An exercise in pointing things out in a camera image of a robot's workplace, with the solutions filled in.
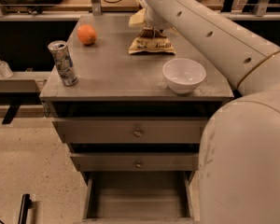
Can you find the orange fruit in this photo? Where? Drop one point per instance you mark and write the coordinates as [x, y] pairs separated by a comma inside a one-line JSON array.
[[86, 34]]

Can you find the brown chip bag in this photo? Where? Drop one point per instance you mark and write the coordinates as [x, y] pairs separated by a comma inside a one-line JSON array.
[[149, 39]]

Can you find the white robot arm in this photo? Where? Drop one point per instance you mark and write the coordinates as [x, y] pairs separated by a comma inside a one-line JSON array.
[[239, 157]]

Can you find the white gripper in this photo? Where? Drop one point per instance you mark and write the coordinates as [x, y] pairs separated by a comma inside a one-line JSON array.
[[155, 20]]

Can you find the bottom grey drawer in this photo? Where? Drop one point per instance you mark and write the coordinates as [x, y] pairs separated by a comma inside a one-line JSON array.
[[140, 198]]

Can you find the white bowl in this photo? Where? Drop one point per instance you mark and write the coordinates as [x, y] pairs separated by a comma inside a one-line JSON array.
[[183, 75]]

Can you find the clear sanitizer bottle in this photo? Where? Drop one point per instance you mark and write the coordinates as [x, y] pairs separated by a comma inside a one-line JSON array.
[[5, 70]]

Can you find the top grey drawer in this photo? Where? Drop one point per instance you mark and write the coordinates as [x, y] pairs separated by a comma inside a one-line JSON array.
[[129, 131]]

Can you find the silver drink can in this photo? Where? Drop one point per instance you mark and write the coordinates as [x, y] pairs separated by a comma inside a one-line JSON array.
[[63, 62]]

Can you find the black floor bar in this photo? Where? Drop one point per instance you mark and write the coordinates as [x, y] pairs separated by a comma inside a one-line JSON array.
[[25, 205]]

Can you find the grey drawer cabinet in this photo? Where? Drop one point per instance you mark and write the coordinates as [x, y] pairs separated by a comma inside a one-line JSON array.
[[113, 84]]

